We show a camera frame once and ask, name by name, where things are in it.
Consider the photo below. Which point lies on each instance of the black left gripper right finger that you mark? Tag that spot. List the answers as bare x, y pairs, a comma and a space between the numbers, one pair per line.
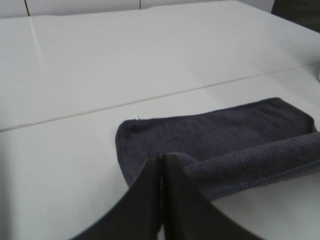
187, 214

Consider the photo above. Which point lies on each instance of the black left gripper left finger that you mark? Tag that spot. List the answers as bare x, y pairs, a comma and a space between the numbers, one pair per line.
136, 215

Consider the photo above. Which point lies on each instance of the dark grey towel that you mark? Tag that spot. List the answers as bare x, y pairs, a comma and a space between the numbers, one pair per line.
229, 150

